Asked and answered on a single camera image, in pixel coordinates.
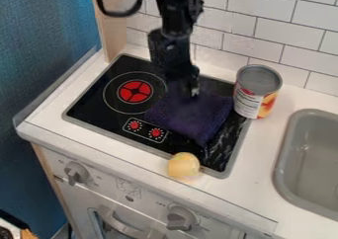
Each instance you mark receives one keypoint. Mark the toy stove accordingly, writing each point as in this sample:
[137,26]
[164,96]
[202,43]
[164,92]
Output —
[152,114]

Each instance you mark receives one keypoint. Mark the toy sink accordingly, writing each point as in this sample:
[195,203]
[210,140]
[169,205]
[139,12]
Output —
[308,164]

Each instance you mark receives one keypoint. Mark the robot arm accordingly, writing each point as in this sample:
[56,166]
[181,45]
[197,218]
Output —
[178,9]

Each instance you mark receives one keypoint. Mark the purple cloth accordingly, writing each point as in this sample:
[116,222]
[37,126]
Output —
[192,115]

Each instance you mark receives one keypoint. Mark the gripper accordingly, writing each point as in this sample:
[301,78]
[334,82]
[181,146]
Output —
[169,53]

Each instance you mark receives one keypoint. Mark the silver can with label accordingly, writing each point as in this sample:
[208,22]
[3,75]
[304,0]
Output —
[256,92]

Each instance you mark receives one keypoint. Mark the yellow toy fruit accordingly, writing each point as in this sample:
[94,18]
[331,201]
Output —
[184,165]

